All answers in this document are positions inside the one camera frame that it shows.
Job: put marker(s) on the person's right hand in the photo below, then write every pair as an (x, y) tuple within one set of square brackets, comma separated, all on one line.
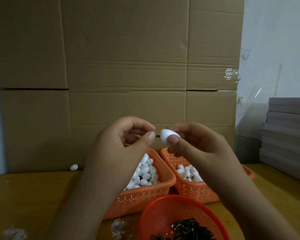
[(202, 152)]

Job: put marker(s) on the person's left hand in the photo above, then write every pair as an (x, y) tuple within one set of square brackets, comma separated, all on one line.
[(112, 152)]

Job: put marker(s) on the person's right thumb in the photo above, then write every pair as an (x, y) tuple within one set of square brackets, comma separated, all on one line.
[(174, 144)]

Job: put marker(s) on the person's left thumb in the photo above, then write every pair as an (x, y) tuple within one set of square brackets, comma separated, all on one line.
[(144, 145)]

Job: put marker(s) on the white foam egg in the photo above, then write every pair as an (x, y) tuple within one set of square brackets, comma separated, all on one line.
[(166, 134), (73, 167)]

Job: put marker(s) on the person's left forearm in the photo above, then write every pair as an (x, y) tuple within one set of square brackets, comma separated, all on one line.
[(90, 204)]

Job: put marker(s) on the person's right forearm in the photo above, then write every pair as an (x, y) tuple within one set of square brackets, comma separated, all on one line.
[(245, 209)]

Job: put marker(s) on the pile of white foam eggs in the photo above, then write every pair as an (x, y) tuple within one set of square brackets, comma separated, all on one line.
[(145, 173), (188, 172)]

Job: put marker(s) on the orange rectangular perforated basket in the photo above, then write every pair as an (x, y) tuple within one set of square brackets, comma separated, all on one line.
[(145, 198), (190, 190)]

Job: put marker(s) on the round red mesh basket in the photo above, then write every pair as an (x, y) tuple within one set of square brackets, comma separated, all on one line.
[(165, 209)]

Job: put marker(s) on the loose white foam egg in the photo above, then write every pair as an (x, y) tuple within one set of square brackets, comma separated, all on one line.
[(73, 167)]

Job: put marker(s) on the crumpled white scrap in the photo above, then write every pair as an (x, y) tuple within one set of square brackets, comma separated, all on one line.
[(118, 228), (14, 234)]

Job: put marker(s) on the large brown cardboard sheet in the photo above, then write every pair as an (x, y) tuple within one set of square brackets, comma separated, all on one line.
[(127, 59)]

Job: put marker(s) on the pile of dark sticks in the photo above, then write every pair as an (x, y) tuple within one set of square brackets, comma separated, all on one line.
[(190, 231)]

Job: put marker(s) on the crumpled clear tape piece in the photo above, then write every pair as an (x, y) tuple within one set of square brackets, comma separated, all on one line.
[(231, 74)]

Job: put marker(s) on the stack of grey boards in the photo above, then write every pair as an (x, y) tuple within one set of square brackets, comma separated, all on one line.
[(287, 137)]

